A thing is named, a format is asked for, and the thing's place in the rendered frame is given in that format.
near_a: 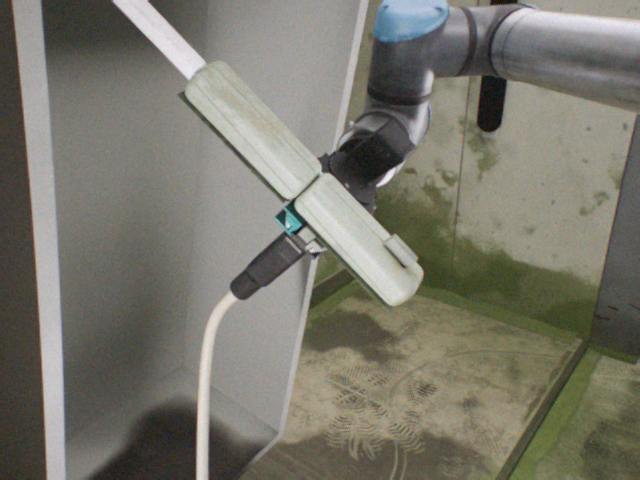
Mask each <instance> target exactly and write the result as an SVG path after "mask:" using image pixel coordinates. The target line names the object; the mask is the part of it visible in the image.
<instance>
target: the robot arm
mask: <svg viewBox="0 0 640 480"><path fill-rule="evenodd" d="M487 75H492V76H495V77H498V78H503V79H506V80H509V81H517V82H518V81H519V82H523V83H526V84H530V85H534V86H537V87H541V88H544V89H547V90H551V91H554V92H558V93H562V94H565V95H569V96H572V97H575V98H578V97H579V98H583V99H587V100H590V101H593V102H597V103H601V104H605V105H608V106H611V107H615V108H619V109H622V110H626V111H629V112H634V113H637V114H640V20H634V19H625V18H616V17H610V18H607V17H599V16H590V15H582V14H573V13H568V14H565V13H555V12H547V11H543V10H542V9H540V8H538V7H536V6H534V5H530V4H526V3H511V5H495V6H468V7H448V5H447V3H446V1H445V0H383V1H382V2H381V4H380V6H379V8H378V10H377V16H376V22H375V25H374V27H373V44H372V52H371V60H370V69H369V77H368V86H367V93H366V101H365V109H364V112H363V114H362V115H361V116H360V117H359V118H358V119H357V120H356V121H355V122H354V121H353V120H350V121H349V122H348V123H347V126H348V127H349V129H348V130H347V131H346V132H345V133H344V134H343V135H342V136H341V137H340V139H339V142H338V144H337V150H335V151H334V152H333V153H332V154H331V155H329V154H328V153H327V152H326V153H325V154H323V155H322V156H320V157H317V159H318V160H319V161H320V163H321V165H322V170H321V173H320V174H319V175H321V174H324V173H330V174H332V175H333V176H334V177H335V178H336V179H337V180H338V181H339V182H340V183H341V184H342V185H343V186H344V187H345V188H346V189H347V190H348V191H349V193H350V194H351V195H352V196H353V197H354V199H355V200H356V201H357V202H358V203H359V204H360V205H361V206H362V207H363V208H364V209H365V210H366V211H367V212H368V213H369V214H370V215H371V216H372V214H373V210H374V209H375V208H376V205H375V204H373V203H372V201H373V200H374V199H375V198H376V197H377V193H376V189H375V188H376V187H380V186H383V185H385V184H387V183H388V182H390V181H391V180H392V178H393V177H394V176H395V175H396V173H397V172H398V170H399V169H400V168H401V166H402V165H403V163H404V162H405V160H406V159H407V158H408V157H409V156H410V155H411V154H412V153H413V151H415V150H416V149H417V145H418V144H420V142H421V141H422V140H423V139H424V138H425V136H426V134H427V132H428V130H429V127H430V123H431V117H432V112H431V107H430V104H429V101H430V96H431V89H432V84H433V79H434V78H442V77H468V76H487Z"/></svg>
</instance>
